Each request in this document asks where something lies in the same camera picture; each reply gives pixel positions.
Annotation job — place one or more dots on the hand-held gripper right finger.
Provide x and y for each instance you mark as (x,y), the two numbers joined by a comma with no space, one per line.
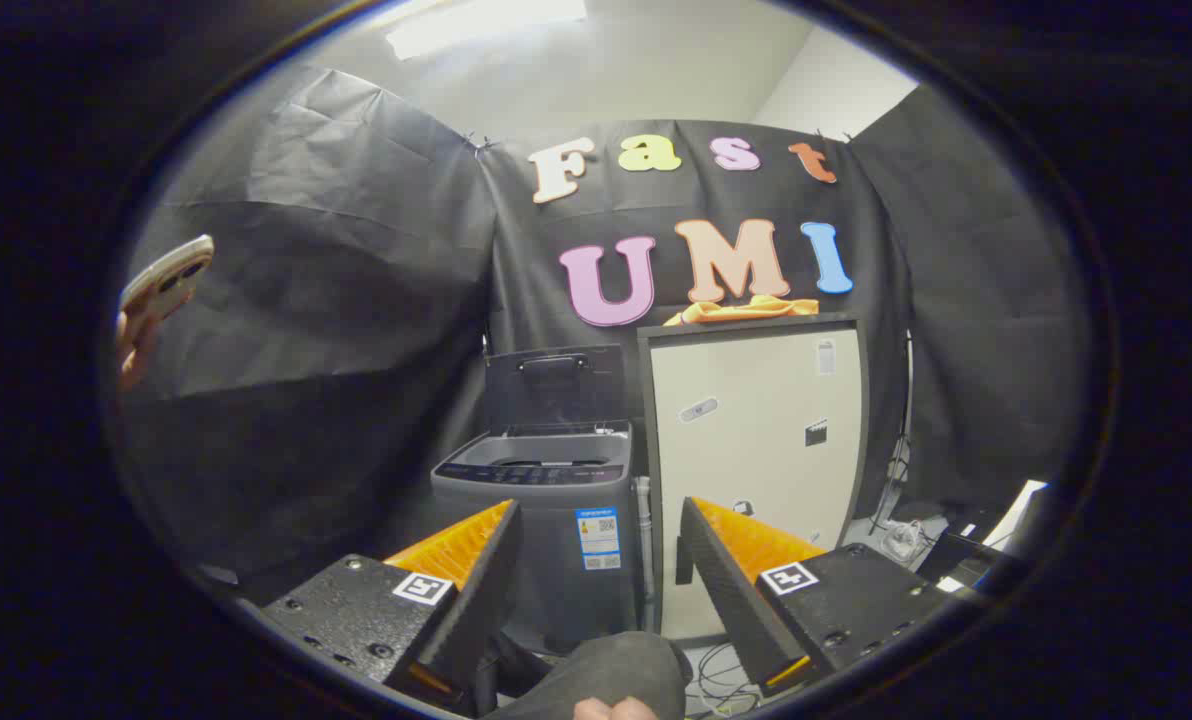
(731,600)

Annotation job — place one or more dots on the grey washing machine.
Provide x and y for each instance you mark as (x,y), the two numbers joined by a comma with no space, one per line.
(556,560)

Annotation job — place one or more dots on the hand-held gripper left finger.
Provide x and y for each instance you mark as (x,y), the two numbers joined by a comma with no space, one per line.
(476,600)

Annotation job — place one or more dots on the yellow polo shirt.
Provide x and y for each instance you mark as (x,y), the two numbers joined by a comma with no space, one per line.
(746,310)

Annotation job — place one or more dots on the person's leg in dark trousers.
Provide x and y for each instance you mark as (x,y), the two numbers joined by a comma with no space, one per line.
(606,670)

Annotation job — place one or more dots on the white smartphone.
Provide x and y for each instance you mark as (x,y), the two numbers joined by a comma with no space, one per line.
(168,278)

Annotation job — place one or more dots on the black box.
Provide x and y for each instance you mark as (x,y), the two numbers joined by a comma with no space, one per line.
(956,558)

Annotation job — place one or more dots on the black backdrop cloth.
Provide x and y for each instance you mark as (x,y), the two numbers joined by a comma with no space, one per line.
(356,300)

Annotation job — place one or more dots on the white cabinet with black frame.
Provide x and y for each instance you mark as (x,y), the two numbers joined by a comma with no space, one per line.
(756,440)

